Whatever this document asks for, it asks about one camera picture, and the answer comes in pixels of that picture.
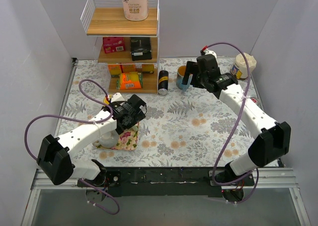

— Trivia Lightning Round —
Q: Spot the blue butterfly ceramic mug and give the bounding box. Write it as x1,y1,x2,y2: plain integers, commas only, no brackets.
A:
176,66,192,91

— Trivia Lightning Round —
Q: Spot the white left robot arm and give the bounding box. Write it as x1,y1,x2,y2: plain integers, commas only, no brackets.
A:
37,93,147,186

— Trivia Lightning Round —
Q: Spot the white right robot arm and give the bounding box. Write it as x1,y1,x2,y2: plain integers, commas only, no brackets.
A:
182,54,291,185

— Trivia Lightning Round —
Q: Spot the yellow mug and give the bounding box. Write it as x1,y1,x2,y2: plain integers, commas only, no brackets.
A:
103,94,112,105

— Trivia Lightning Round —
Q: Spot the white ceramic mug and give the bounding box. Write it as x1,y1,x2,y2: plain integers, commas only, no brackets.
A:
92,130,119,149

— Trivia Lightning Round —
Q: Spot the black beverage can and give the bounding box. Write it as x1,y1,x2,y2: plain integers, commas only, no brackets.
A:
158,70,168,95

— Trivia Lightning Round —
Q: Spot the orange yellow sponge pack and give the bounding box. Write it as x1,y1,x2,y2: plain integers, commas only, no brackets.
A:
116,72,143,90

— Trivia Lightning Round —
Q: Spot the cartoon jar with cloth lid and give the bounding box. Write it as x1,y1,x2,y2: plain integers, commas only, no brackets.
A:
230,53,257,80

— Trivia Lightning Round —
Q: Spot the floral serving tray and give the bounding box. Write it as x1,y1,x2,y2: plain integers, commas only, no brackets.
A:
95,98,143,152

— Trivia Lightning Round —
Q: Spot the yellow box right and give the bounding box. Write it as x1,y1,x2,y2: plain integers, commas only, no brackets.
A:
142,64,155,74

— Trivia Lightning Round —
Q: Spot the yellow box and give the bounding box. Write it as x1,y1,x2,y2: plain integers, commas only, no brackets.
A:
142,64,155,74
121,64,136,73
107,64,122,77

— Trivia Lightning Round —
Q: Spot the yellow box middle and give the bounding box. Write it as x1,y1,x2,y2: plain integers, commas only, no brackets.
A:
121,64,136,73

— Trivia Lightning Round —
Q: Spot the yellow box left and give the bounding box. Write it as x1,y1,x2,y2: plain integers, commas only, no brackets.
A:
107,64,122,77

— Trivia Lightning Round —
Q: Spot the floral tablecloth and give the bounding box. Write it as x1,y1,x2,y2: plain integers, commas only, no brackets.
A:
64,58,254,167

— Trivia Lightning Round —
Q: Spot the black coffee bag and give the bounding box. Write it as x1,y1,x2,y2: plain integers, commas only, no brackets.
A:
130,37,153,61

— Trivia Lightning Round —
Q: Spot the red tissue box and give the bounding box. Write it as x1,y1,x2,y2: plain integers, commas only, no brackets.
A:
102,37,126,54

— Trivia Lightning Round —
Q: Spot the wrapped toilet paper roll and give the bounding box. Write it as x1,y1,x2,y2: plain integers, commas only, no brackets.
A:
122,0,149,21

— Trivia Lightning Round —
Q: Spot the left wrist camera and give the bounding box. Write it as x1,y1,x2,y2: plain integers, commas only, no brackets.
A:
107,93,126,103

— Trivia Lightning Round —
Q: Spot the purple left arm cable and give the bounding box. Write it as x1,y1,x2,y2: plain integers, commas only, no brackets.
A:
24,78,120,216

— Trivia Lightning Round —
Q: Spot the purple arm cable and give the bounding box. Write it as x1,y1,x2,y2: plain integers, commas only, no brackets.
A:
211,42,260,205
24,78,120,216

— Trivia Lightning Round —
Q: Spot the wooden wire shelf rack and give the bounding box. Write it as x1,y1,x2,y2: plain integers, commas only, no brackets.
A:
80,0,160,94

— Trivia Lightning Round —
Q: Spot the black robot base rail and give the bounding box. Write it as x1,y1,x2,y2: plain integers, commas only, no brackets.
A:
77,165,256,202

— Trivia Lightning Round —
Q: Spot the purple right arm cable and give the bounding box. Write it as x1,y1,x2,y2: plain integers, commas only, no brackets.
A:
211,42,260,205

